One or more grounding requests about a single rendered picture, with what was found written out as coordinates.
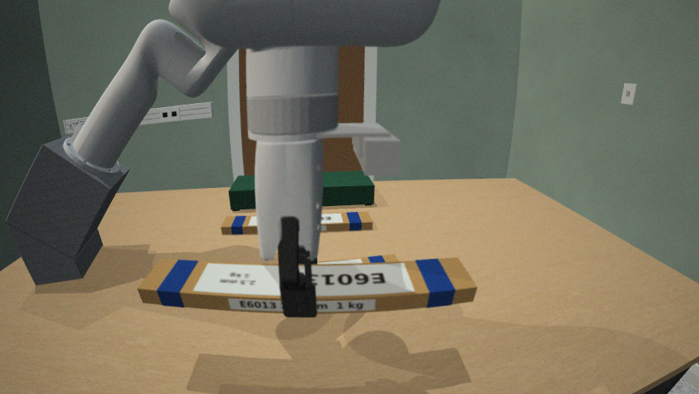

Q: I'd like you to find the tan cardboard pack with blue bands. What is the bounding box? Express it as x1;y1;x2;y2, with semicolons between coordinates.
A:
137;257;477;314

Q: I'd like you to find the cardboard welding electrode pack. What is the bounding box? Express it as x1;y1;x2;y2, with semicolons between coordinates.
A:
317;254;399;264

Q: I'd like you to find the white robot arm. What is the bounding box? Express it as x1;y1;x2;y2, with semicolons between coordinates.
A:
63;0;440;177

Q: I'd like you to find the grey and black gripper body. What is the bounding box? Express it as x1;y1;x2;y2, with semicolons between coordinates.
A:
248;127;338;261

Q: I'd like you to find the tan welding electrode pack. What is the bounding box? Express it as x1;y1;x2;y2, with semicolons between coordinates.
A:
221;212;373;235

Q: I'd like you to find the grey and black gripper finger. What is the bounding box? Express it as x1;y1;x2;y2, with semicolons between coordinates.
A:
278;217;317;317
298;247;317;265

